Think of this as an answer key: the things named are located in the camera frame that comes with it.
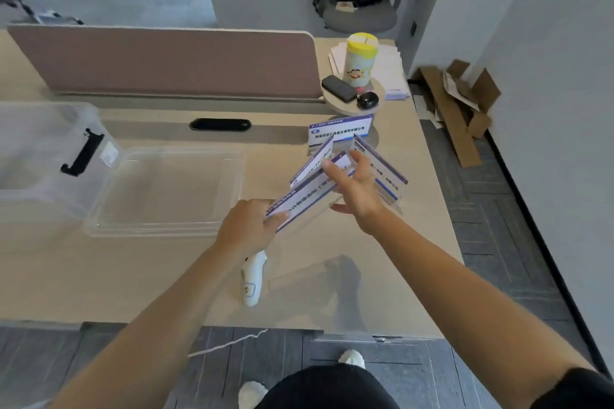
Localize person's right hand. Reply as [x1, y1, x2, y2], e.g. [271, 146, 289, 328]
[321, 150, 390, 235]

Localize person's left hand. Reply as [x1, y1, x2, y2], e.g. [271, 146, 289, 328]
[214, 199, 291, 259]

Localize long white blue-edged card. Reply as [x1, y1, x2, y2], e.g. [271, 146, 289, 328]
[265, 152, 355, 233]

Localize person's right forearm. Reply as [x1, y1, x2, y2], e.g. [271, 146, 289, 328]
[367, 212, 595, 409]

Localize person's left forearm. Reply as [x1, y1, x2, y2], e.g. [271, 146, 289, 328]
[48, 243, 250, 409]

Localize white blue-edged standing card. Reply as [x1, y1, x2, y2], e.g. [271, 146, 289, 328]
[307, 113, 375, 148]

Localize round wooden tray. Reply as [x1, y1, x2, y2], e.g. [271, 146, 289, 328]
[321, 74, 387, 117]

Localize white handheld controller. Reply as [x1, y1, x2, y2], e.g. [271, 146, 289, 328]
[241, 251, 268, 308]

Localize black rectangular phone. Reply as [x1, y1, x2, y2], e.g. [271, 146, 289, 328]
[321, 75, 358, 104]

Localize stack of white papers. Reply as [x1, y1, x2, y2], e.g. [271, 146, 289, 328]
[328, 41, 411, 101]

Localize yellow-lid wipes canister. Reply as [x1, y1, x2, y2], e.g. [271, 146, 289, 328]
[342, 32, 380, 89]

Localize brown cardboard pieces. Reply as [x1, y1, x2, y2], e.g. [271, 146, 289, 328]
[412, 59, 502, 169]

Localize clear plastic box lid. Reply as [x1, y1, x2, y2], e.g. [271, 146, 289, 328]
[84, 146, 246, 238]

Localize person's white right shoe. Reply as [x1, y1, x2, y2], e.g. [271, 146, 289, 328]
[338, 349, 366, 370]

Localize person's white shoe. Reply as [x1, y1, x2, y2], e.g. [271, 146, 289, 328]
[338, 349, 366, 370]
[238, 380, 269, 409]

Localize person's black shorts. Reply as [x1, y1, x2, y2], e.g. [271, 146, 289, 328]
[256, 364, 401, 409]

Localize person's white left shoe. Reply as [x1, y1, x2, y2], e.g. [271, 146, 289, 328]
[238, 380, 269, 409]

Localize pink desk divider panel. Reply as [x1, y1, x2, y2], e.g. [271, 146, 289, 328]
[7, 24, 324, 100]

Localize clear plastic storage box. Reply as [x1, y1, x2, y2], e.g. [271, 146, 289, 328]
[0, 101, 126, 251]

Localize person's black right sleeve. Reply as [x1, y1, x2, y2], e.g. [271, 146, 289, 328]
[530, 367, 614, 409]

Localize black oval cable grommet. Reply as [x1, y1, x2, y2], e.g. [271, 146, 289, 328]
[189, 118, 252, 132]

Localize white cable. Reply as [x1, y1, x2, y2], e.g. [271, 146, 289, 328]
[187, 328, 269, 359]

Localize black box latch handle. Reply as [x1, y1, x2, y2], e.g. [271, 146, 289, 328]
[60, 128, 105, 178]

